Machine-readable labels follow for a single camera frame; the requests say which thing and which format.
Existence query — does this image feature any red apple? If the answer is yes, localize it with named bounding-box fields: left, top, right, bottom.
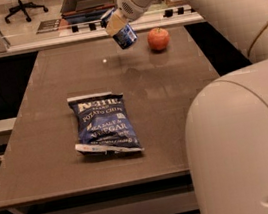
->
left=147, top=27, right=170, bottom=51

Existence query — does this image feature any blue kettle chips bag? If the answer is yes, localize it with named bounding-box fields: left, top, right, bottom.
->
left=67, top=92, right=143, bottom=154

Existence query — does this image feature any blue pepsi can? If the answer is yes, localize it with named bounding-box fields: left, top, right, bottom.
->
left=100, top=8, right=137, bottom=50

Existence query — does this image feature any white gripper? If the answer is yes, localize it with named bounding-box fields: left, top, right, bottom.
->
left=106, top=0, right=153, bottom=37

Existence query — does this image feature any black office chair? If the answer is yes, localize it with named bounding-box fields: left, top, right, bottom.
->
left=4, top=0, right=49, bottom=24

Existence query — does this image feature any open grey storage tray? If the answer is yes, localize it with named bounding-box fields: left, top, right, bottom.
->
left=58, top=0, right=117, bottom=17

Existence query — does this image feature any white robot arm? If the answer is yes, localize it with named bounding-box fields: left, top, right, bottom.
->
left=107, top=0, right=268, bottom=214

